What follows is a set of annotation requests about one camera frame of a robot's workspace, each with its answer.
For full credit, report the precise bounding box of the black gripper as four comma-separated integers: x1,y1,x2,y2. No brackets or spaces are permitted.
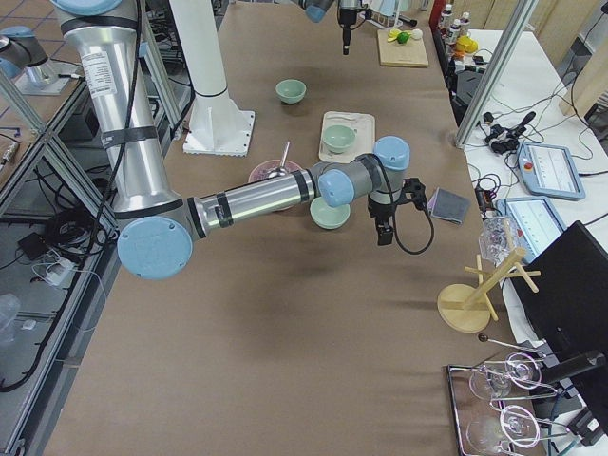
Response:
368,178,426,246
337,0,371,56

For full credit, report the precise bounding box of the green bowl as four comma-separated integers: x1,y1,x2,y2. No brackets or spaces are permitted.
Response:
310,198,351,230
321,124,356,154
275,79,307,105

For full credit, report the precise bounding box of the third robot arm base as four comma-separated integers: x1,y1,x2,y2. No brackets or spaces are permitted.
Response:
1,26,82,96

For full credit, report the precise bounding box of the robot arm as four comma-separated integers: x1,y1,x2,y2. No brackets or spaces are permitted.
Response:
51,1,430,280
294,0,372,56

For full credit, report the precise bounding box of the grey folded cloth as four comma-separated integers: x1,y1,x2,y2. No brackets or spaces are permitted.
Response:
428,188,470,225

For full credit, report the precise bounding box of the yellow lemon slice toy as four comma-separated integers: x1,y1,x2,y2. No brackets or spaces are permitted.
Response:
387,28,401,43

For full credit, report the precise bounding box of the green toy lime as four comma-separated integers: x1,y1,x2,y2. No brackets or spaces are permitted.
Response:
396,31,410,45

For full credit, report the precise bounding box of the white garlic toy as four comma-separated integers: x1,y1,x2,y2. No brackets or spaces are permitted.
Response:
410,28,423,40

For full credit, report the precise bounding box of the wooden cutting board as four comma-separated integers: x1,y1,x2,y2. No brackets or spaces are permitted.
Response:
377,29,428,67

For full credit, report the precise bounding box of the beige serving tray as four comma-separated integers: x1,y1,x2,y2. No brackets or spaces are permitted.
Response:
318,111,375,163

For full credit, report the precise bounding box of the green bowl on tray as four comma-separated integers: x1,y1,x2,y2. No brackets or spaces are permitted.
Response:
321,124,356,154

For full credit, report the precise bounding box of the clear glass mug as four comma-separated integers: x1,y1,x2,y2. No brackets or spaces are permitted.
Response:
479,217,520,266

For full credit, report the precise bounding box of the yellow toy fruit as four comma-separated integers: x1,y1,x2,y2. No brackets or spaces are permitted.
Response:
455,36,479,54

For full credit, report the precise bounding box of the teach pendant lower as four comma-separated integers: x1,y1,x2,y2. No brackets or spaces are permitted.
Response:
497,196,566,262

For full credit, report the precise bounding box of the teach pendant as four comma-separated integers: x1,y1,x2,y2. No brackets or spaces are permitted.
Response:
518,142,586,200
497,196,566,262

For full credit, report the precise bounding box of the wooden mug tree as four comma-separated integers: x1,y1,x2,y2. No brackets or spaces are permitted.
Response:
437,242,541,333

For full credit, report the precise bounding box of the metal ice scoop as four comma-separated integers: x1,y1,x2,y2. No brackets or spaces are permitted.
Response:
264,141,291,179

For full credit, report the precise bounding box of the teach pendant upper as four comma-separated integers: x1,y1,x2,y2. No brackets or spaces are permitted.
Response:
518,142,586,200

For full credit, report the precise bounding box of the pink bowl with ice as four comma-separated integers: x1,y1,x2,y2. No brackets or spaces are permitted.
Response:
247,159,308,213

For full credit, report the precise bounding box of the black monitor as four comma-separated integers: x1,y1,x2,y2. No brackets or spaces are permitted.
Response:
512,221,607,361

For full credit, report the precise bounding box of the wine glass upper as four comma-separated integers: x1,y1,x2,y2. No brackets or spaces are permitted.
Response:
469,352,542,401

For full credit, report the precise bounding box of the metal wine glass rack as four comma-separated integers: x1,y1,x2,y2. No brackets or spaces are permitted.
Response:
446,332,583,455

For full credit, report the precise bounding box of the wine glass lower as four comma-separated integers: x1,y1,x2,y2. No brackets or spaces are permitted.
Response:
465,405,541,455

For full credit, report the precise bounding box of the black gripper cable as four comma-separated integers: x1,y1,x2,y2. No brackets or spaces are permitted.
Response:
391,189,435,256

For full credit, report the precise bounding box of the white wire cup rack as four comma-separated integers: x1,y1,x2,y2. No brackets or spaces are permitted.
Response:
369,0,403,29

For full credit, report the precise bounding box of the aluminium frame post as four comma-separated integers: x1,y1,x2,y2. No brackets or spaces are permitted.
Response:
454,0,538,150

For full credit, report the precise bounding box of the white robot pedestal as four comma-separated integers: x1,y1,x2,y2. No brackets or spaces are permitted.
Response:
170,0,256,157

